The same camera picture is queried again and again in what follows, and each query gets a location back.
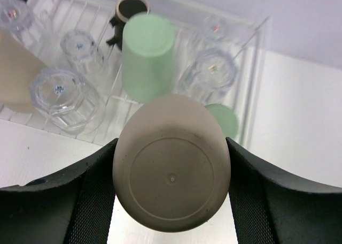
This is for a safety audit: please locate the black brown cup holder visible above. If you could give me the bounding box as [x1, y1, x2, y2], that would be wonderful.
[106, 0, 150, 51]

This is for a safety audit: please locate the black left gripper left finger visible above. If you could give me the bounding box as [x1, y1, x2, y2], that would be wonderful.
[1, 139, 117, 243]

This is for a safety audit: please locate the clear faceted glass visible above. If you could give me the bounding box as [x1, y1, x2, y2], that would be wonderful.
[190, 16, 235, 49]
[29, 66, 105, 134]
[60, 29, 105, 74]
[1, 0, 34, 32]
[176, 48, 238, 105]

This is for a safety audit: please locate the tall green plastic cup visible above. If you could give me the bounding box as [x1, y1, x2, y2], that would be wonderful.
[121, 13, 176, 103]

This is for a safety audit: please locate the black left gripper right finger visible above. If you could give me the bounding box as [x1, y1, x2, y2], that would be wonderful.
[226, 138, 341, 243]

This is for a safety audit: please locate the beige plastic cup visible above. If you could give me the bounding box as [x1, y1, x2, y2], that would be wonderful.
[113, 94, 231, 232]
[1, 30, 47, 105]

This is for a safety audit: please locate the white wire dish rack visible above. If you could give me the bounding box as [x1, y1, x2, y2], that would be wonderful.
[0, 0, 270, 148]

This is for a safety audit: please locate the short green plastic cup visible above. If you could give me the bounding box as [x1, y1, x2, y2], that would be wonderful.
[205, 104, 239, 139]

